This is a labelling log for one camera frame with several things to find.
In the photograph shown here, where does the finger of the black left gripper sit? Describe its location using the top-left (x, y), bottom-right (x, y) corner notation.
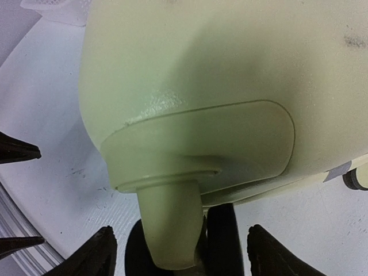
top-left (0, 236), bottom-right (45, 256)
top-left (1, 132), bottom-right (41, 164)

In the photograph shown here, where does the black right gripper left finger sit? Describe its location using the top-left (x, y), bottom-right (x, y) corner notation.
top-left (59, 226), bottom-right (117, 275)

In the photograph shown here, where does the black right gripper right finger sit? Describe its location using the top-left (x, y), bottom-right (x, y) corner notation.
top-left (247, 224), bottom-right (312, 275)

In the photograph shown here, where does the pale green hard-shell suitcase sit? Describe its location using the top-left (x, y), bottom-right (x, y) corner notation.
top-left (78, 1), bottom-right (367, 275)

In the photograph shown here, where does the white perforated plastic basket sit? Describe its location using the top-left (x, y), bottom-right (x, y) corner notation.
top-left (20, 0), bottom-right (91, 26)

